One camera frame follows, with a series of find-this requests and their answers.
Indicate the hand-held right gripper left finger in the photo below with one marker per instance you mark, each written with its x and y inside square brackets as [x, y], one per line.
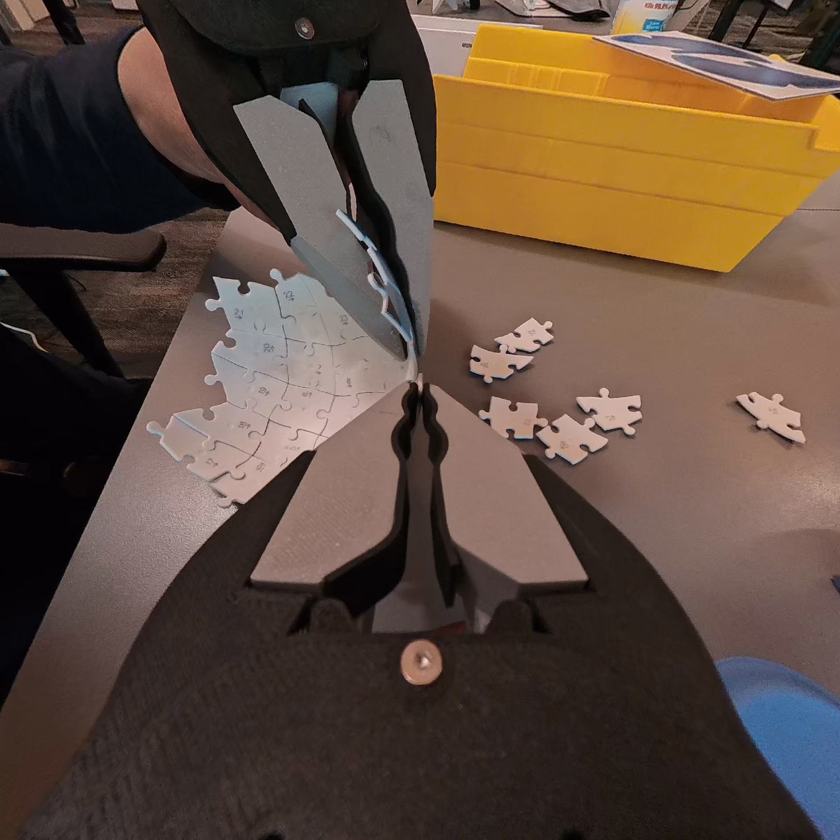
[321, 518]

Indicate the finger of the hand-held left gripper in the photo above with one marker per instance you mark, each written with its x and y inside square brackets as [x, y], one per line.
[403, 170]
[295, 177]

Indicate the person's dark trousers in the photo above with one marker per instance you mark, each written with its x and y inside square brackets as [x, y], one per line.
[52, 492]

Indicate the white and blue canister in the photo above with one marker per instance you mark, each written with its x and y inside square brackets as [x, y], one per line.
[646, 16]

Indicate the yellow plastic bin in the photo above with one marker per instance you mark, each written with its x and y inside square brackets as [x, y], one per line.
[590, 197]

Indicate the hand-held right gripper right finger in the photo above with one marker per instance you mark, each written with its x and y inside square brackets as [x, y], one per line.
[505, 518]

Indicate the assembled white puzzle section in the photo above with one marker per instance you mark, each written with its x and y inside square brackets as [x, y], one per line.
[275, 387]

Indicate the white box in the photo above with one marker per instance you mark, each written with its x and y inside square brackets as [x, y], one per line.
[446, 46]

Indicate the blue round object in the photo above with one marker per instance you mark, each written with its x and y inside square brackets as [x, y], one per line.
[787, 728]

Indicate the loose white puzzle piece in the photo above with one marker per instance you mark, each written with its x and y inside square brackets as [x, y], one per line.
[571, 439]
[771, 417]
[499, 362]
[512, 418]
[528, 334]
[610, 412]

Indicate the person's left forearm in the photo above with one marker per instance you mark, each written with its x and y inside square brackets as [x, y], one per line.
[157, 118]

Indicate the black office chair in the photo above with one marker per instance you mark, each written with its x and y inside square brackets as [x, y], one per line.
[79, 246]

